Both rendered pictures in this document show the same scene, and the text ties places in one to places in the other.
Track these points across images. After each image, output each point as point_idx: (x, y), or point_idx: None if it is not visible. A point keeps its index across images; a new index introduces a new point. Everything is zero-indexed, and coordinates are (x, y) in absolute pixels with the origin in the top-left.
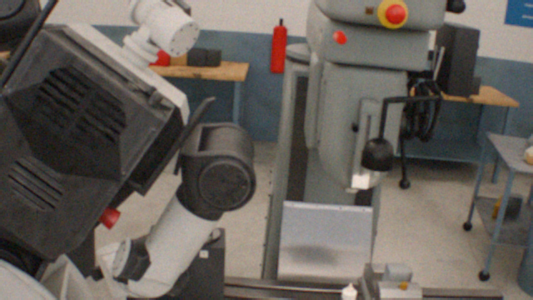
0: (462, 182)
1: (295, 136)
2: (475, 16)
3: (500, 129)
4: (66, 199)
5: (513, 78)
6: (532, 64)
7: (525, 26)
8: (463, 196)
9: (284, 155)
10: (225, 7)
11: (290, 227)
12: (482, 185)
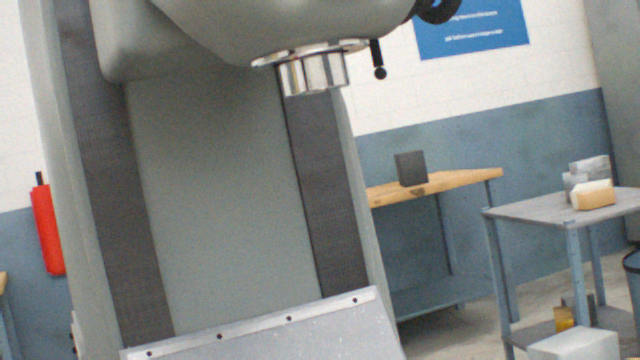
0: (462, 341)
1: (86, 138)
2: (369, 63)
3: (482, 238)
4: None
5: (470, 145)
6: (491, 111)
7: (456, 53)
8: (477, 359)
9: (75, 214)
10: None
11: None
12: (498, 332)
